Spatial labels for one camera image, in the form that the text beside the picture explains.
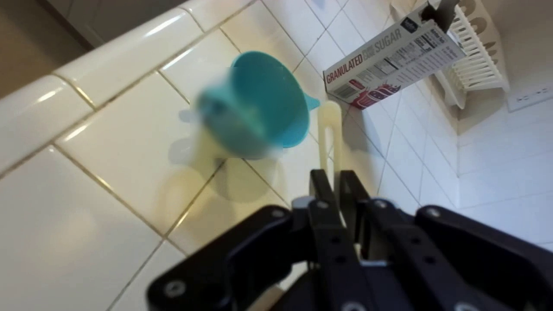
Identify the white wall outlet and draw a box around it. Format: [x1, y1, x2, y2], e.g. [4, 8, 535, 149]
[506, 82, 553, 113]

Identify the granulated sugar box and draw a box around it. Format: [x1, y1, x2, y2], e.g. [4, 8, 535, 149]
[321, 0, 469, 111]

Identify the teal plastic cup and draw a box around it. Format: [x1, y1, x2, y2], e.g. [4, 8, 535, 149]
[193, 51, 321, 156]

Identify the white dish rack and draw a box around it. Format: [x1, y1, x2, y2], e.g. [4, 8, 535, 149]
[388, 0, 511, 111]

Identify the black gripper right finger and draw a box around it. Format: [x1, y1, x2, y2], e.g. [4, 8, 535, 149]
[338, 170, 553, 311]

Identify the white plastic spoon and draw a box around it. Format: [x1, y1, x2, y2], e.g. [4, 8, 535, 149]
[315, 101, 345, 187]

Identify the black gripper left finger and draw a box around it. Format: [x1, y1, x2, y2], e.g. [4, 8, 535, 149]
[144, 170, 369, 311]

